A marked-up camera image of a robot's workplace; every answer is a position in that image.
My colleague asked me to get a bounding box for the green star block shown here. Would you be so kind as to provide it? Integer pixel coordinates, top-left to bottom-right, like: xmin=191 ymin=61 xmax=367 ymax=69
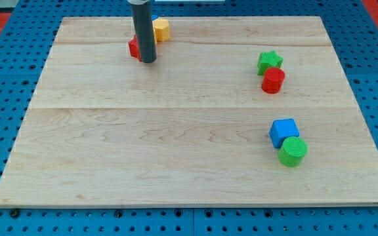
xmin=257 ymin=50 xmax=284 ymax=75

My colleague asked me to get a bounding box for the wooden board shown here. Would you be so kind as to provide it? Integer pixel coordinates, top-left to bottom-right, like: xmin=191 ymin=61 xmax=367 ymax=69
xmin=0 ymin=16 xmax=378 ymax=208

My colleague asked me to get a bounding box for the blue cube block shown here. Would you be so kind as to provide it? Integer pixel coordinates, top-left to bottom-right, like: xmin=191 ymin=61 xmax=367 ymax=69
xmin=268 ymin=118 xmax=300 ymax=148

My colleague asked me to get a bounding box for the red block behind rod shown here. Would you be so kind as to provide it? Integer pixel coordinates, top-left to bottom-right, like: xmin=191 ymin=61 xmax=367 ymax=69
xmin=128 ymin=35 xmax=142 ymax=62

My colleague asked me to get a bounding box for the red cylinder block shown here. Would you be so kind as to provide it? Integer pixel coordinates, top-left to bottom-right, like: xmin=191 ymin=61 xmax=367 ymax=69
xmin=261 ymin=67 xmax=285 ymax=94

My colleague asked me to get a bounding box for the yellow hexagon block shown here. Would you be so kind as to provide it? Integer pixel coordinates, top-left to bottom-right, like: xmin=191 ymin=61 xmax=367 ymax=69
xmin=152 ymin=18 xmax=171 ymax=42

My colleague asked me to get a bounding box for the green cylinder block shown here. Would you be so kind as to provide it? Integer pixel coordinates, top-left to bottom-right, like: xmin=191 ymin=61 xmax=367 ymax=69
xmin=278 ymin=136 xmax=308 ymax=167

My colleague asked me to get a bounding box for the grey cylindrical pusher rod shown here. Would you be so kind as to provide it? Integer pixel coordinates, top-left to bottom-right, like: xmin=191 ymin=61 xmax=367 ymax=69
xmin=127 ymin=0 xmax=157 ymax=63

